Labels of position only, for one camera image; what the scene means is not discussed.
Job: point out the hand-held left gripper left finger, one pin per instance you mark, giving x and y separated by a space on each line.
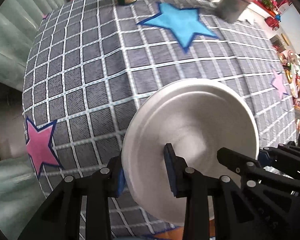
121 183

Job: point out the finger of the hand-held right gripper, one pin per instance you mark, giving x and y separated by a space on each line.
230 158
264 156

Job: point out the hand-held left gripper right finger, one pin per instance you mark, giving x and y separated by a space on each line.
170 170

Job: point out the white bowl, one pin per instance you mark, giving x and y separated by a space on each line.
195 130

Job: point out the grey checked star tablecloth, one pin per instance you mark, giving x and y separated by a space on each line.
90 80

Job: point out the pale green cloth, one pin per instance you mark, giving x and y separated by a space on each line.
10 187

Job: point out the small red stool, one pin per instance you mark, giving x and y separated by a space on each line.
272 21

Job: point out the red flower plant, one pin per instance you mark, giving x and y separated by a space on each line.
266 2

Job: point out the pale green curtain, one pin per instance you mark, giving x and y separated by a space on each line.
12 30

